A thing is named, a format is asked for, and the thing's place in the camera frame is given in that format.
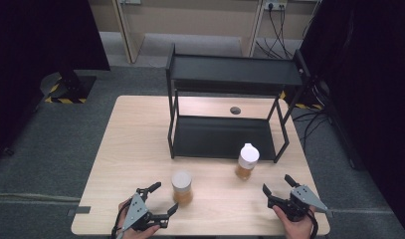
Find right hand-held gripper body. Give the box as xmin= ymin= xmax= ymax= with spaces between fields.
xmin=268 ymin=184 xmax=329 ymax=223

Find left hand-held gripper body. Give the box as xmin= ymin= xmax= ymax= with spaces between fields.
xmin=116 ymin=188 xmax=170 ymax=239

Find yellow-button white-lid spice jar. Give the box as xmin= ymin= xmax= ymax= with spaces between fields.
xmin=235 ymin=142 xmax=261 ymax=181

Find black metal two-tier shelf rack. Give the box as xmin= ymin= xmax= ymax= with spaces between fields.
xmin=165 ymin=43 xmax=311 ymax=164

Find person's left hand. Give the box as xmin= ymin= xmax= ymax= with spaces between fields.
xmin=117 ymin=198 xmax=161 ymax=239

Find person's right hand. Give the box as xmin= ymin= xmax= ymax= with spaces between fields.
xmin=272 ymin=205 xmax=316 ymax=239

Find grey floor tape patch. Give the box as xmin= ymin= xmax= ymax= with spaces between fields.
xmin=67 ymin=205 xmax=92 ymax=217

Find dark curtain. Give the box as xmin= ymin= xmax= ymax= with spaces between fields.
xmin=0 ymin=0 xmax=110 ymax=161
xmin=301 ymin=0 xmax=405 ymax=237

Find stand base with hazard tape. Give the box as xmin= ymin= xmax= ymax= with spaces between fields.
xmin=40 ymin=71 xmax=98 ymax=105

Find white power strip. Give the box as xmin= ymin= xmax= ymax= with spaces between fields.
xmin=264 ymin=1 xmax=288 ymax=11

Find left hand-held gripper cable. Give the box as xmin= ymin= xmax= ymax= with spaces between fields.
xmin=110 ymin=199 xmax=132 ymax=239

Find hand-held gripper cable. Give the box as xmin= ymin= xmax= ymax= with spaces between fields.
xmin=110 ymin=199 xmax=132 ymax=239
xmin=306 ymin=212 xmax=319 ymax=239

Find right hand-held gripper cable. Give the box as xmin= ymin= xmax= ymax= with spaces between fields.
xmin=306 ymin=212 xmax=319 ymax=239

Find black floor cables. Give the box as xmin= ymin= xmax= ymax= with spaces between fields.
xmin=291 ymin=76 xmax=334 ymax=151

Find black hanging cables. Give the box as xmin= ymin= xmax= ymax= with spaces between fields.
xmin=255 ymin=4 xmax=295 ymax=61

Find beige wooden desk frame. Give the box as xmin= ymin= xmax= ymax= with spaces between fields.
xmin=88 ymin=0 xmax=323 ymax=65

